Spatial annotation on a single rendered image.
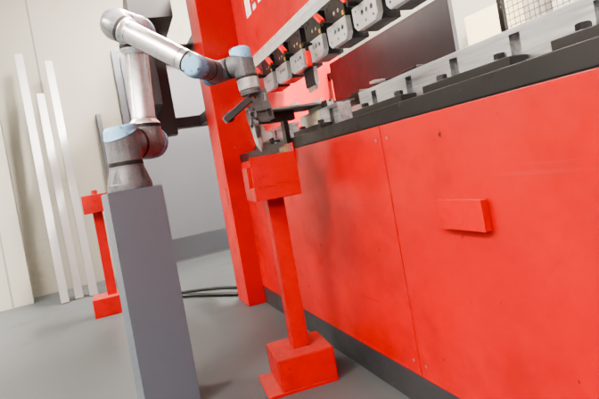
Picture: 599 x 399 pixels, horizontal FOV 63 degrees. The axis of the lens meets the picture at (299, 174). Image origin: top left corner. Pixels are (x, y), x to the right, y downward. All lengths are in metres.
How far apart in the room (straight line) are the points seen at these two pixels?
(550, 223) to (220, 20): 2.36
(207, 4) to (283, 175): 1.59
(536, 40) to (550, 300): 0.52
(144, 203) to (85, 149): 3.36
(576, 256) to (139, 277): 1.29
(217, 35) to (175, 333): 1.78
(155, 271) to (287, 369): 0.55
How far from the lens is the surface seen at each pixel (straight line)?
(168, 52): 1.69
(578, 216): 0.97
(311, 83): 2.13
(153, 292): 1.76
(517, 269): 1.10
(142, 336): 1.78
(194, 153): 5.20
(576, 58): 0.93
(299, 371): 1.79
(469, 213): 1.13
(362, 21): 1.66
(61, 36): 5.28
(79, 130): 5.08
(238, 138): 2.88
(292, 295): 1.78
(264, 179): 1.65
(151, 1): 3.15
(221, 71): 1.72
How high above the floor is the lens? 0.76
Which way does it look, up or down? 1 degrees down
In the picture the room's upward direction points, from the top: 10 degrees counter-clockwise
